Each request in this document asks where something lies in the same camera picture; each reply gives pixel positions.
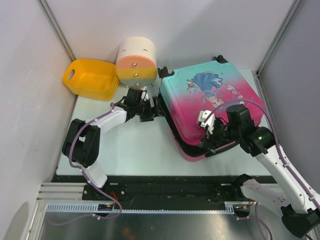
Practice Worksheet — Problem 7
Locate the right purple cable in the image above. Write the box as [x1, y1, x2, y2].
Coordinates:
[204, 99, 320, 240]

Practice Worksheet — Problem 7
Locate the round pastel drawer cabinet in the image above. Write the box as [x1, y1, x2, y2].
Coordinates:
[115, 36, 157, 88]

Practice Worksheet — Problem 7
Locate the grey slotted cable duct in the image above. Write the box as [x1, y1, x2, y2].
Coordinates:
[46, 201, 236, 215]

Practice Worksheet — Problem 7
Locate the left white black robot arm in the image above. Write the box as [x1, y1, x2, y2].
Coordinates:
[62, 87, 165, 200]

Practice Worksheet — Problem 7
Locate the purple cable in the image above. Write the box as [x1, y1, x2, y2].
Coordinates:
[47, 101, 124, 227]
[204, 99, 320, 240]

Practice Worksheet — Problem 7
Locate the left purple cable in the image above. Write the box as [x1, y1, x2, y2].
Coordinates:
[47, 101, 124, 227]

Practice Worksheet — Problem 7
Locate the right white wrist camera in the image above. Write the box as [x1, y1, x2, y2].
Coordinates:
[197, 110, 216, 134]

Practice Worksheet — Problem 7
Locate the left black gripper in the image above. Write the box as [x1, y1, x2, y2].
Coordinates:
[134, 95, 166, 123]

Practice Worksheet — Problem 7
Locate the pink and teal children's suitcase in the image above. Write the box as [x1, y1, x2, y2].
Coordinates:
[157, 55, 264, 162]

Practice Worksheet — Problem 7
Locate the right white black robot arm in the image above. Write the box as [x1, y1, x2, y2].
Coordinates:
[197, 104, 320, 238]

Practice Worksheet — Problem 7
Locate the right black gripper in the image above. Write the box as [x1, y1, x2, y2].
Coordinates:
[197, 118, 241, 154]

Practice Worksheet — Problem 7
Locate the yellow plastic basket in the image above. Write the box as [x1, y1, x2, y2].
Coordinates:
[62, 58, 120, 101]

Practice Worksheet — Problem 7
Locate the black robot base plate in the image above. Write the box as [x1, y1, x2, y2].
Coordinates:
[51, 174, 278, 206]

